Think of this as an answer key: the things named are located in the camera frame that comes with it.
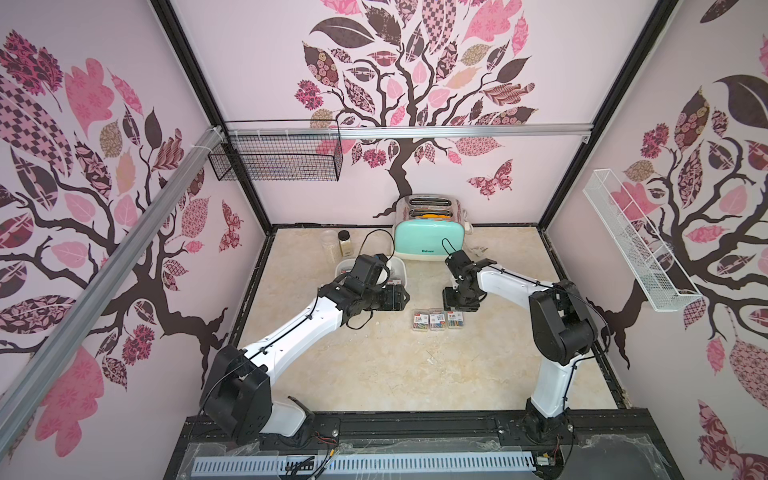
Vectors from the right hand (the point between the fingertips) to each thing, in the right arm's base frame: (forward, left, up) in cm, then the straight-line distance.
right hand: (453, 309), depth 94 cm
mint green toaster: (+25, +7, +14) cm, 29 cm away
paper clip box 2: (-3, +11, 0) cm, 12 cm away
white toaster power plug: (+24, -13, 0) cm, 28 cm away
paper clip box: (-4, +6, 0) cm, 7 cm away
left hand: (-5, +19, +13) cm, 23 cm away
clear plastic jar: (+24, +42, +7) cm, 49 cm away
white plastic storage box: (+17, +18, +1) cm, 24 cm away
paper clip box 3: (-3, 0, 0) cm, 3 cm away
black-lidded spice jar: (+26, +37, +5) cm, 45 cm away
